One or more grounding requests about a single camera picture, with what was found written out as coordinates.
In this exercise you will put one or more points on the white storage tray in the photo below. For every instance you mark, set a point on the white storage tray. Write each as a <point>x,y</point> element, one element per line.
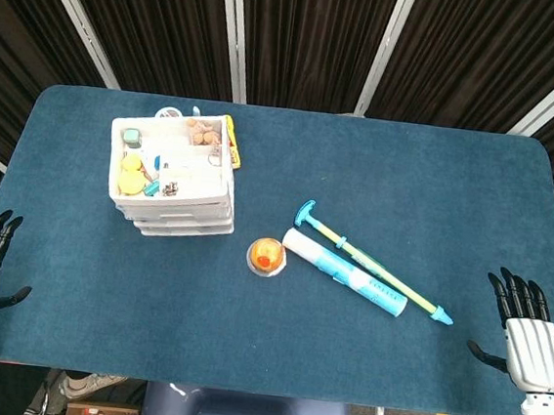
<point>177,168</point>

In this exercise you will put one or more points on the clear middle drawer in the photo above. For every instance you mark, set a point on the clear middle drawer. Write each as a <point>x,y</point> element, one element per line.
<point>177,221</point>

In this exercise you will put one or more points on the dark brown curtain panel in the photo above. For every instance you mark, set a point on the dark brown curtain panel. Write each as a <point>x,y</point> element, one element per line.
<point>313,39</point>
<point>478,55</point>
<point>152,24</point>
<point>13,45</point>

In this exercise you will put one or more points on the blue green hand pump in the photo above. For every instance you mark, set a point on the blue green hand pump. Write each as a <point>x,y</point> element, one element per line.
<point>374,267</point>

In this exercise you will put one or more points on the small metal clips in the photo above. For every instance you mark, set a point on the small metal clips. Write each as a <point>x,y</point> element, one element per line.
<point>171,188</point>

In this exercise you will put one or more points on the orange jelly cup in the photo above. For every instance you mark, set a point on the orange jelly cup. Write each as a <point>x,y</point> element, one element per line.
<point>266,257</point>

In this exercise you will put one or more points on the clear bottom drawer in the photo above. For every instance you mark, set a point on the clear bottom drawer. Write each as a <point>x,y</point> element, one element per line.
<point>183,233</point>

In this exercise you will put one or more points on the blue table mat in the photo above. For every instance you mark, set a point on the blue table mat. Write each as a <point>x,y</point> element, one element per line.
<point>293,346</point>

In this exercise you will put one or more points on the clear drawer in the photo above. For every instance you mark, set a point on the clear drawer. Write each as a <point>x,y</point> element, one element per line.
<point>177,221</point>
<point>183,233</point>
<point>171,208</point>

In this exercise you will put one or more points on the brown teddy bear toy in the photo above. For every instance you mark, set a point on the brown teddy bear toy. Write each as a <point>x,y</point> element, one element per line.
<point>203,132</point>

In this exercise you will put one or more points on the clear top drawer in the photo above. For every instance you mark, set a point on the clear top drawer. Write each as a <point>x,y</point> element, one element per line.
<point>171,208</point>

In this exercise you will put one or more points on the white blue paper roll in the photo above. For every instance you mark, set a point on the white blue paper roll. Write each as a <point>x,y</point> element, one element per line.
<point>344,272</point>

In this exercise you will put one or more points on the yellow rubber duck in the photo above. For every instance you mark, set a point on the yellow rubber duck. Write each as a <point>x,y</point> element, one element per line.
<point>132,176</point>

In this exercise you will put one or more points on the pale green translucent object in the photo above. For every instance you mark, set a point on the pale green translucent object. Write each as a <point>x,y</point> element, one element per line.
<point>131,137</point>

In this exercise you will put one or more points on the white sneaker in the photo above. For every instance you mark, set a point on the white sneaker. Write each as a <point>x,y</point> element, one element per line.
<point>88,385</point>

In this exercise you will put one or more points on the yellow flat packet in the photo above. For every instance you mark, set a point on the yellow flat packet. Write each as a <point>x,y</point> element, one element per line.
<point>234,147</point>

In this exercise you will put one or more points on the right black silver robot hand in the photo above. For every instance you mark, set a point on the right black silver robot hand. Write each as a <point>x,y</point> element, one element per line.
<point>535,350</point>

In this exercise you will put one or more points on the white round tape roll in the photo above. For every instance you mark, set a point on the white round tape roll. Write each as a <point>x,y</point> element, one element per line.
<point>170,112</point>

